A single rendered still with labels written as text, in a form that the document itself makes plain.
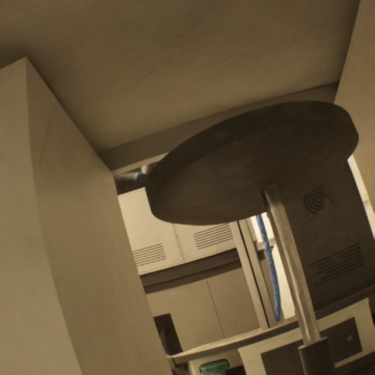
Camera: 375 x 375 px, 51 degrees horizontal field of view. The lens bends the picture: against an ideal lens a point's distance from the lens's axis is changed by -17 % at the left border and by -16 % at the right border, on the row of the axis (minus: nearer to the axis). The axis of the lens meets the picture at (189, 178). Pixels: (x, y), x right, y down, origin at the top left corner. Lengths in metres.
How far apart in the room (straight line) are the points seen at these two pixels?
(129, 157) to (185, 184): 0.51
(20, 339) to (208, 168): 0.33
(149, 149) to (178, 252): 1.39
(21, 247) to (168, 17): 0.45
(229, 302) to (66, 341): 1.84
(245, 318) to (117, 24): 1.81
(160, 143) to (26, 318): 0.68
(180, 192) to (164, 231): 1.86
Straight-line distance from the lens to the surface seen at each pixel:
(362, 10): 0.80
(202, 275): 2.33
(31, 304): 0.51
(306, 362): 0.65
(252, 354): 1.40
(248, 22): 0.82
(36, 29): 0.70
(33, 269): 0.52
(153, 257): 2.43
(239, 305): 2.28
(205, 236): 2.41
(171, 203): 0.62
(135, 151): 1.08
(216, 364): 1.47
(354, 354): 1.42
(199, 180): 0.57
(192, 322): 2.30
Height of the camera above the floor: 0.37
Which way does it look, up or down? 20 degrees up
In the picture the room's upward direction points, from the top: 17 degrees counter-clockwise
